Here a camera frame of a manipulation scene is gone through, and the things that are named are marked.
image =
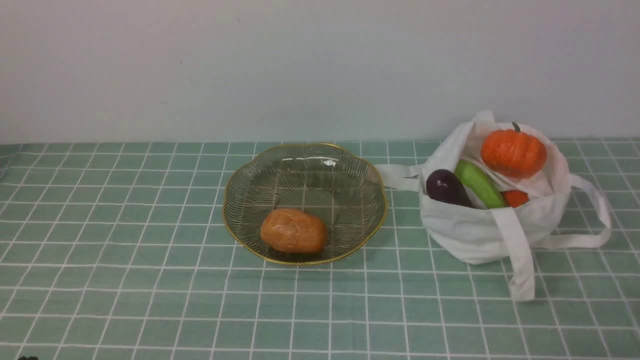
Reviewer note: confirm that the white cloth bag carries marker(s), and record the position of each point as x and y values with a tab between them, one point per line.
479	235

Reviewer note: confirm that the orange tomato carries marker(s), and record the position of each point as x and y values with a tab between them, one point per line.
515	198

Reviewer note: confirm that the orange pumpkin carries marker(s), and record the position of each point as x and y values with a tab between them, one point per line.
513	153

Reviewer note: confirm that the glass bowl with gold rim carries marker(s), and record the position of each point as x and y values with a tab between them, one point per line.
321	179

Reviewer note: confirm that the green checkered tablecloth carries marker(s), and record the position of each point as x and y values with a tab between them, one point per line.
118	251

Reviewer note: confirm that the brown potato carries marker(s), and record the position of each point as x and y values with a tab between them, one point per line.
291	230

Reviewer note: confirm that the purple eggplant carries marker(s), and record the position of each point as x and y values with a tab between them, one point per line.
444	186

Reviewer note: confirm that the green cucumber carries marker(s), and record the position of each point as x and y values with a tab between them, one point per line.
474	178

